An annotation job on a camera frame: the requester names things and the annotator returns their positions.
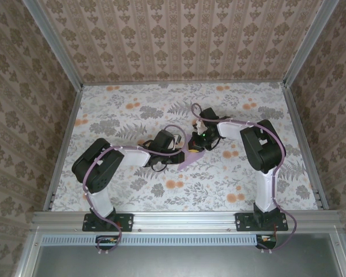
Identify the purple square cloth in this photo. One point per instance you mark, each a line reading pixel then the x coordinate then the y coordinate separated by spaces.
pixel 190 160

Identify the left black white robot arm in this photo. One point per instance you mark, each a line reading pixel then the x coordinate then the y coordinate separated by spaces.
pixel 101 170

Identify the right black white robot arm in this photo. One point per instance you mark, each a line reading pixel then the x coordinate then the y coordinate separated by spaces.
pixel 262 147

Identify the floral patterned table cover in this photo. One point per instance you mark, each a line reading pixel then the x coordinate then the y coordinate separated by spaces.
pixel 190 199

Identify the grey metal panel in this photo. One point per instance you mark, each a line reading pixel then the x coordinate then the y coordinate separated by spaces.
pixel 184 262

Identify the black connector board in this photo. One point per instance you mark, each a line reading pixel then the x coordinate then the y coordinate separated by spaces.
pixel 106 241

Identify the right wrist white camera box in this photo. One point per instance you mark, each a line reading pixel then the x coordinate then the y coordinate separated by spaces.
pixel 200 125

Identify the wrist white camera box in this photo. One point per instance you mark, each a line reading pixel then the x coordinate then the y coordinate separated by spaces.
pixel 178 139
pixel 200 125

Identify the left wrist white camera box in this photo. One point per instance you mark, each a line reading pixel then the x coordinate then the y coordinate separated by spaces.
pixel 178 139

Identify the thin aluminium frame rail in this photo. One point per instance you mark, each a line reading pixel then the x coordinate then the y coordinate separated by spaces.
pixel 184 83

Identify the wide aluminium mounting rail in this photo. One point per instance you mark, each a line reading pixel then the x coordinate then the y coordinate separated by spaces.
pixel 184 220

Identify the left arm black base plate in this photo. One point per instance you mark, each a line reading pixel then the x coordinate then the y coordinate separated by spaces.
pixel 127 222

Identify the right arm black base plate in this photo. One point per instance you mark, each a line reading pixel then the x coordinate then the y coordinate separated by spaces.
pixel 243 222

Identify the long aluminium frame rail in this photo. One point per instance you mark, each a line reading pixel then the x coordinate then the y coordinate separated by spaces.
pixel 71 115
pixel 296 115

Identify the aluminium corner post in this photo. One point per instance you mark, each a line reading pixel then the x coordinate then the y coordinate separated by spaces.
pixel 56 43
pixel 308 43

